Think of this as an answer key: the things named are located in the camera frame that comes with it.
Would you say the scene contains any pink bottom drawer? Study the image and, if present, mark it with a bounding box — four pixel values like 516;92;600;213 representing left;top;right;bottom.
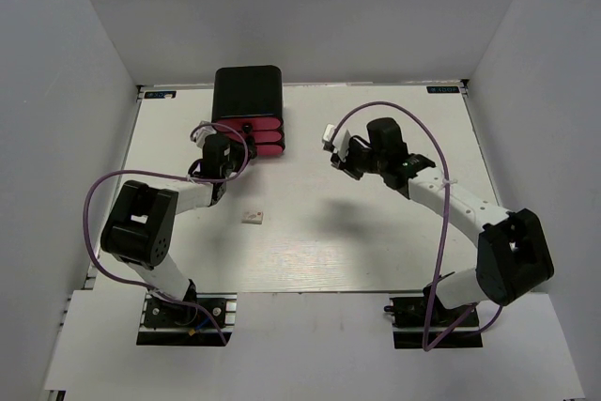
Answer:
255;143;285;157

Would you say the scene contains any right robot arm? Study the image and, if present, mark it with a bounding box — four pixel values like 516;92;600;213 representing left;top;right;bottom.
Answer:
322;117;555;325

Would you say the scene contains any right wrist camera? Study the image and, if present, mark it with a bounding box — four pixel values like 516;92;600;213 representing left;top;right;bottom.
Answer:
321;124;351;161

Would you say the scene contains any left blue table label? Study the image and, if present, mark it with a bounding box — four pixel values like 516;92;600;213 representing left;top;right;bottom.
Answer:
144;90;177;100

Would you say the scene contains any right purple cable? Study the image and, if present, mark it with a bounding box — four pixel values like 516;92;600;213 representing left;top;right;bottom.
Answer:
331;100;503;353

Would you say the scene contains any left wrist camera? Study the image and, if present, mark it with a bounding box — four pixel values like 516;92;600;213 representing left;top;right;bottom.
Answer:
190;121;217;147

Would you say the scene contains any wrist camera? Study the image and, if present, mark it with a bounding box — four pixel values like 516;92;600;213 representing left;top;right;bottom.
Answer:
190;121;217;147
321;124;351;161

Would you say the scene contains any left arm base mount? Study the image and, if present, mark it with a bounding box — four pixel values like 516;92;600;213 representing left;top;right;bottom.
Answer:
136;294;238;347

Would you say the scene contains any blue table label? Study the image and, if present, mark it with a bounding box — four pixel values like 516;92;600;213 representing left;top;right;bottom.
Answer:
426;85;460;94
144;90;177;100

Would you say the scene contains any right blue table label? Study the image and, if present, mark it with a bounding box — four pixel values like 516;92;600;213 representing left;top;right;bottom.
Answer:
426;85;460;94

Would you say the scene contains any black drawer cabinet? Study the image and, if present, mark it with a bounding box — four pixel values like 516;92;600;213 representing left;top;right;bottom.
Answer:
211;65;285;148

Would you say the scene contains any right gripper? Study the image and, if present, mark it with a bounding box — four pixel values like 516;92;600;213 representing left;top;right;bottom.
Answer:
331;138;387;180

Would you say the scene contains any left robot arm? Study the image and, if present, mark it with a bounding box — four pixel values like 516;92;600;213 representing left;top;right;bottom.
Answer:
100;123;257;325

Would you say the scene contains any pink drawer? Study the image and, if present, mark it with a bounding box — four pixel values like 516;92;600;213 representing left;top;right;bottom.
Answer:
246;131;284;146
255;143;285;157
216;116;282;132

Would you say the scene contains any pink top drawer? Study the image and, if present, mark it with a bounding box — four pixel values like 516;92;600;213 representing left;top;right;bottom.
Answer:
216;116;282;132

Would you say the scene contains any white staples box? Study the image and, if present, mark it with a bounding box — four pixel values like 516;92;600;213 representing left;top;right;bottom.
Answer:
241;210;264;224

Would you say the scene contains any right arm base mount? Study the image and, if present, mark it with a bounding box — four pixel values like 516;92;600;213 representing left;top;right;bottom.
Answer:
383;296;483;350

